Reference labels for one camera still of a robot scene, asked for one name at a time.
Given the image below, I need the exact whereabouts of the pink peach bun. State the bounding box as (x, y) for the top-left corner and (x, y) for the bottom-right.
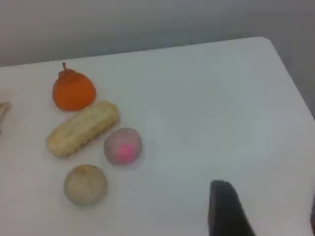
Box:
(103, 127), (143, 165)

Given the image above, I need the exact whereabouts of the white bag with green handles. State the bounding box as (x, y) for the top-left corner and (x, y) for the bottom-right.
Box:
(0, 101), (12, 126)

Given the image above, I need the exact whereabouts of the orange pear-shaped toy fruit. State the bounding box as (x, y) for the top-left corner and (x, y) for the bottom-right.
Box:
(52, 62), (96, 112)

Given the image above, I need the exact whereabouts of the round beige bun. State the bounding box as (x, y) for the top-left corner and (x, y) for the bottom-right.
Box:
(63, 164), (108, 206)

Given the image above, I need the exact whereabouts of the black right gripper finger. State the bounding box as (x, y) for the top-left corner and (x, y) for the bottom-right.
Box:
(310, 190), (315, 236)
(208, 180), (257, 236)

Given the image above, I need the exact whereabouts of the long beige bread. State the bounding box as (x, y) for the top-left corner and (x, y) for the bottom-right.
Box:
(46, 101), (120, 158)

